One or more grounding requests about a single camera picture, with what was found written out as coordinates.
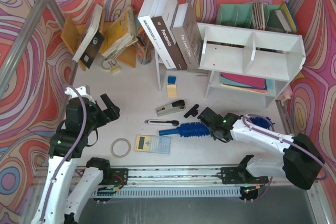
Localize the blue microfiber duster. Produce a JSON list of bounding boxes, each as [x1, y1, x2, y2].
[[158, 114, 276, 139]]

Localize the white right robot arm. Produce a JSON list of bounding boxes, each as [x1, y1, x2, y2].
[[198, 108, 325, 190]]

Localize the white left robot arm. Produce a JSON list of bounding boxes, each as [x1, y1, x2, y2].
[[31, 84, 120, 223]]

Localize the white bookshelf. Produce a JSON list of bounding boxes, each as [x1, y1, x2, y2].
[[198, 23, 306, 108]]

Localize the grey and black stapler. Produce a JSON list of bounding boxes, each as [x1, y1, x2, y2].
[[156, 100, 186, 116]]

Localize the small brass padlock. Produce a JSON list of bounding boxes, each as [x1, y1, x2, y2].
[[100, 59, 120, 73]]

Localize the black and white utility knife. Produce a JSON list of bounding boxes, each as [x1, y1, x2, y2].
[[144, 119, 180, 126]]

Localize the yellow and blue calculator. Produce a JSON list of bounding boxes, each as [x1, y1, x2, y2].
[[134, 135, 171, 154]]

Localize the black and white leaning book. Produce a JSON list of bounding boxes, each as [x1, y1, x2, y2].
[[72, 4, 104, 69]]

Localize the coloured paper sheets stack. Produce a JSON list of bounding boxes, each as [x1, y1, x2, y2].
[[219, 72, 274, 94]]

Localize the blue eraser block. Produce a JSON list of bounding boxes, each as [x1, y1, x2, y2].
[[167, 76, 176, 85]]

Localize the clear pencil cup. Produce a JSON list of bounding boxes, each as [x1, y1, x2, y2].
[[136, 31, 152, 65]]

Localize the small white side shelf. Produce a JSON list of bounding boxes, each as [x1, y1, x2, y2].
[[154, 47, 190, 91]]

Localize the yellow worn books stack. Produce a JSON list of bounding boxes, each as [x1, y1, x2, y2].
[[101, 6, 138, 59]]

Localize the yellow wooden book rack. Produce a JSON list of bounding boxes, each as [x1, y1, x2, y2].
[[60, 8, 139, 72]]

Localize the pink pig figurine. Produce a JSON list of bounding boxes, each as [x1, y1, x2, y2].
[[277, 85, 292, 105]]

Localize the grey Lonely Ones book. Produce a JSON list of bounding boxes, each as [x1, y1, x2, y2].
[[171, 3, 203, 71]]

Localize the mint green file organizer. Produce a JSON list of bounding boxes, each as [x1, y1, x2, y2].
[[216, 4, 292, 33]]

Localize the white Mademoiselle book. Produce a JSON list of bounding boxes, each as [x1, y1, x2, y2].
[[137, 0, 174, 69]]

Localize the brown Fredonia book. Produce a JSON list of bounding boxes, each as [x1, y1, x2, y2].
[[152, 0, 187, 70]]

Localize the blue yellow book in organizer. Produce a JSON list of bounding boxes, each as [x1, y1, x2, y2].
[[276, 2, 298, 34]]

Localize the brown tape roll ring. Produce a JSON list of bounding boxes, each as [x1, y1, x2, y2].
[[110, 137, 132, 158]]

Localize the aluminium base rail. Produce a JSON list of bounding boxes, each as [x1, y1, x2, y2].
[[33, 162, 320, 198]]

